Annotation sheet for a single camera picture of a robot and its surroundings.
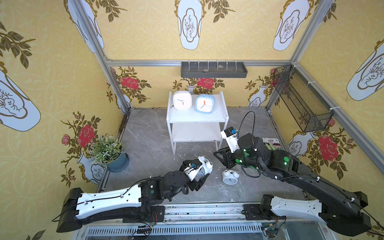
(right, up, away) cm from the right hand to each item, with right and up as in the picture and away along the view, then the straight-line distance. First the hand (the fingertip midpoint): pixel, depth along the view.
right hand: (215, 156), depth 63 cm
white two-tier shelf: (-13, +12, +28) cm, 33 cm away
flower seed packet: (+46, +1, +40) cm, 61 cm away
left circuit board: (-33, -37, +10) cm, 51 cm away
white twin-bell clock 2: (+10, -14, +15) cm, 23 cm away
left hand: (-4, -7, +5) cm, 10 cm away
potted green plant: (-53, 0, +14) cm, 55 cm away
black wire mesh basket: (+55, +20, +21) cm, 62 cm away
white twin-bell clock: (-3, -5, +1) cm, 6 cm away
